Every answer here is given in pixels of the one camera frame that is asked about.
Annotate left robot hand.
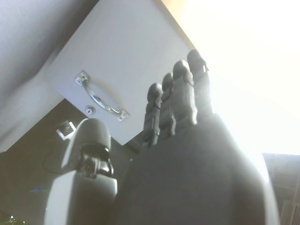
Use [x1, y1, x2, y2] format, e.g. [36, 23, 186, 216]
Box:
[43, 48, 281, 225]

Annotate white drawer front panel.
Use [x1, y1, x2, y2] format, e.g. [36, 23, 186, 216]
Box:
[46, 0, 196, 146]

